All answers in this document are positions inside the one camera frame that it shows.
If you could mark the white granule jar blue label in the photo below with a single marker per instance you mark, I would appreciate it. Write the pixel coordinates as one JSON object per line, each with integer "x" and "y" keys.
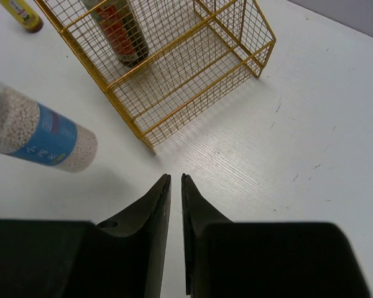
{"x": 34, "y": 132}

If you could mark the dark sauce bottle red label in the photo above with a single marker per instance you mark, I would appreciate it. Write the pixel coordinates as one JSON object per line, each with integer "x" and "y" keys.
{"x": 121, "y": 29}

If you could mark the gold wire mesh rack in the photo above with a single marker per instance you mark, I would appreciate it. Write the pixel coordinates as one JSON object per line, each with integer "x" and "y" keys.
{"x": 199, "y": 51}

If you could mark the small yellow label bottle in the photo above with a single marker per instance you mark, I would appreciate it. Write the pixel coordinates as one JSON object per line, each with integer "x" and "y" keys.
{"x": 23, "y": 14}

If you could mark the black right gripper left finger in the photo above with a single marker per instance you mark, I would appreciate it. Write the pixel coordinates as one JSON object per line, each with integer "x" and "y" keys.
{"x": 122, "y": 256}

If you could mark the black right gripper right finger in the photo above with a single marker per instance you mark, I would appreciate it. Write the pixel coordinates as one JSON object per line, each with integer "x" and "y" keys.
{"x": 264, "y": 259}

